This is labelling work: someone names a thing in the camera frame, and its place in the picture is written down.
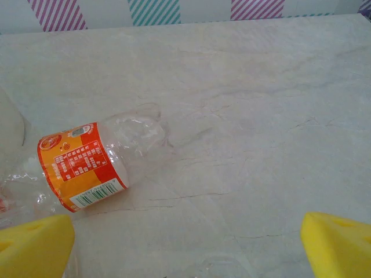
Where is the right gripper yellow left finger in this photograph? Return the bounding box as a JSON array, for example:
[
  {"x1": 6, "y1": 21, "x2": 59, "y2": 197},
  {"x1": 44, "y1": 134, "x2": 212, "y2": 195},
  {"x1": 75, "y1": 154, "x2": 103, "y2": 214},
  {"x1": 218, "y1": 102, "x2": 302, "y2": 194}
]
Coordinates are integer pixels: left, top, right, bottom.
[{"x1": 0, "y1": 214, "x2": 75, "y2": 278}]

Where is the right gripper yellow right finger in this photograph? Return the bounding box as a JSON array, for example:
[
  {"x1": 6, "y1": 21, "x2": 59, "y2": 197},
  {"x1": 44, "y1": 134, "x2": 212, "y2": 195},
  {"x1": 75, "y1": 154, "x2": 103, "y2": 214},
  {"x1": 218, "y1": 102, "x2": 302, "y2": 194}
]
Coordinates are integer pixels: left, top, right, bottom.
[{"x1": 300, "y1": 211, "x2": 371, "y2": 278}]

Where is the clear bottle orange label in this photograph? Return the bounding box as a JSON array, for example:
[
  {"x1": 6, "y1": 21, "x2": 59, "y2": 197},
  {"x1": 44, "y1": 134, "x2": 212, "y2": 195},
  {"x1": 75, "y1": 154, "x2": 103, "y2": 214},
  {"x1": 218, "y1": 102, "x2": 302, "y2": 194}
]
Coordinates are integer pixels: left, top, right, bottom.
[{"x1": 0, "y1": 103, "x2": 174, "y2": 232}]

